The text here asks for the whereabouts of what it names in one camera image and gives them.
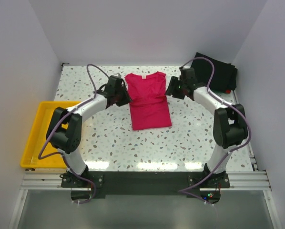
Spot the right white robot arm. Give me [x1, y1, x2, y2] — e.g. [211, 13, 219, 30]
[165, 67, 248, 186]

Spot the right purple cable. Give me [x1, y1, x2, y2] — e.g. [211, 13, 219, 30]
[178, 57, 253, 198]

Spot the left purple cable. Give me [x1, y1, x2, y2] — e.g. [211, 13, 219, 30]
[37, 63, 114, 205]

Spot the folded black t shirt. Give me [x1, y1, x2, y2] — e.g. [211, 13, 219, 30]
[191, 52, 237, 93]

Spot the purple cable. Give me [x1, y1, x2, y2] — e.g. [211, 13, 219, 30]
[178, 57, 253, 198]
[37, 63, 114, 205]

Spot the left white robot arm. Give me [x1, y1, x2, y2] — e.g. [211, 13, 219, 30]
[38, 76, 131, 176]

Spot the yellow plastic tray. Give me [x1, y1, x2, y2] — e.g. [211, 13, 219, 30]
[20, 101, 79, 169]

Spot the magenta t shirt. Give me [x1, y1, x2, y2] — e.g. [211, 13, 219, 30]
[125, 72, 172, 131]

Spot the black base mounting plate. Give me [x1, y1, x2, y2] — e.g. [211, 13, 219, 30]
[60, 171, 230, 203]

